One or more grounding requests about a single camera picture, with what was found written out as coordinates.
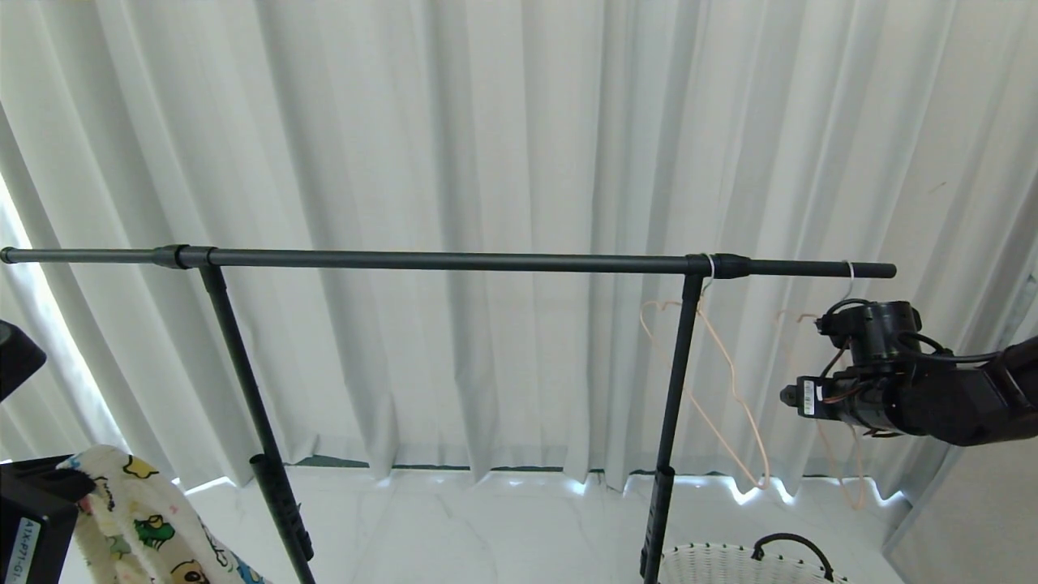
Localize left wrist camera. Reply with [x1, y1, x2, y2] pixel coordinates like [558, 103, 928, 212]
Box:
[0, 457, 97, 584]

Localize cream printed shirt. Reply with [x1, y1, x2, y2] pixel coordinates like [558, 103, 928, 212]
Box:
[57, 444, 272, 584]

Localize pink clothes hanger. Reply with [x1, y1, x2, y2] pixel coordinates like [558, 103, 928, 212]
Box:
[777, 260, 870, 510]
[639, 258, 771, 492]

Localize white laundry basket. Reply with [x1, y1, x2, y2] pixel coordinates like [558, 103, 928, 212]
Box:
[658, 533, 852, 584]

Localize black clothes rack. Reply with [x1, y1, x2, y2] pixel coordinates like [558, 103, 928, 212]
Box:
[0, 243, 898, 584]

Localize black cable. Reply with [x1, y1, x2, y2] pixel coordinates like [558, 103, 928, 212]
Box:
[817, 298, 1005, 364]

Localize white curtain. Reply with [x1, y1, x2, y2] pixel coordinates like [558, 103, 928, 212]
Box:
[0, 0, 1038, 508]

